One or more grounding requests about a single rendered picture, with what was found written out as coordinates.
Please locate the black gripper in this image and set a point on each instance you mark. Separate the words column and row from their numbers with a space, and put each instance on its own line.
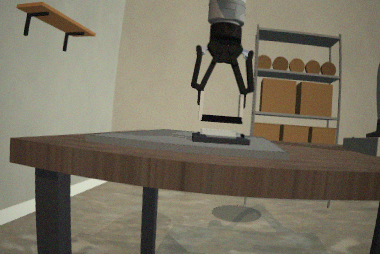
column 225, row 47

